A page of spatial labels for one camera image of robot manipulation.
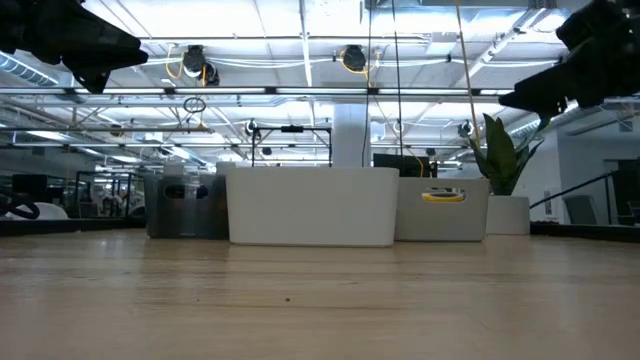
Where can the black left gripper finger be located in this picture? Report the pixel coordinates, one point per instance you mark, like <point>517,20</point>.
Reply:
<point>95,77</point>
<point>100,45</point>

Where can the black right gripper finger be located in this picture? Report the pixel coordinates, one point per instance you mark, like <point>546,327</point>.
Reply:
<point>546,121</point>
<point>545,90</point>

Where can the dark blue paint bottle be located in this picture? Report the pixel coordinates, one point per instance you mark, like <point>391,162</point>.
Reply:
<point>202,192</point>

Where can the green leafy plant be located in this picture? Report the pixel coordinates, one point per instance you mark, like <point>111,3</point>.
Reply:
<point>500,155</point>

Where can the small black ceiling reel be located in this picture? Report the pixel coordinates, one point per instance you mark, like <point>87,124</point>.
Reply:
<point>465,129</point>
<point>251,128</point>

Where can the grey chair back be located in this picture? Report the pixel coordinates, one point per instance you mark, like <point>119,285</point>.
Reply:
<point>580,210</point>

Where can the white plant pot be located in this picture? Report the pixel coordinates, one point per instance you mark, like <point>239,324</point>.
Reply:
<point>510,217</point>

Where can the black monitor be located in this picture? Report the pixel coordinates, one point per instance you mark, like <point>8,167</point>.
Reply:
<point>30,184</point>
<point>400,165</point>

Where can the light grey plastic bin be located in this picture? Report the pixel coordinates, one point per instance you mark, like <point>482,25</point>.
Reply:
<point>450,222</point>

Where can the white rounded object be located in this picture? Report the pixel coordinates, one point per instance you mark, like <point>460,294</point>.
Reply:
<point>50,212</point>

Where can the dark translucent plastic bin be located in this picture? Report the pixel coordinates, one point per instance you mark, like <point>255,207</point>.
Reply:
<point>150,215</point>

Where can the long ceiling light strip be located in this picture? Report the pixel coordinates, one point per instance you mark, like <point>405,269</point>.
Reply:
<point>325,90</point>

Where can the white plastic bin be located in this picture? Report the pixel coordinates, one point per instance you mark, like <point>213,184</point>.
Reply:
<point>310,205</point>

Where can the black aluminium rig frame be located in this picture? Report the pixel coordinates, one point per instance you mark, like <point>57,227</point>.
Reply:
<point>100,225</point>

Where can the black metal frame stand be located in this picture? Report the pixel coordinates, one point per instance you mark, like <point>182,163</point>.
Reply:
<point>292,128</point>

